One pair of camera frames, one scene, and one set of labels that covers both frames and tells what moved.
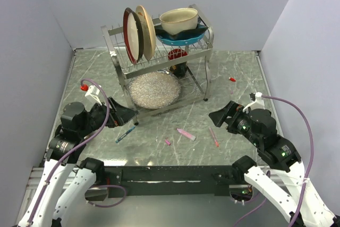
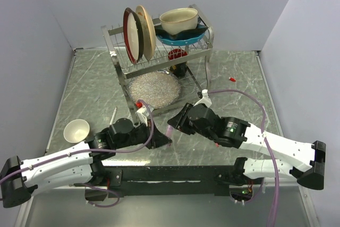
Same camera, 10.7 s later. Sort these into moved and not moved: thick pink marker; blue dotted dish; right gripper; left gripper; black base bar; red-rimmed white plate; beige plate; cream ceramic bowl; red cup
Moved: right gripper; thick pink marker; left gripper
Not moved: red cup; red-rimmed white plate; black base bar; blue dotted dish; beige plate; cream ceramic bowl
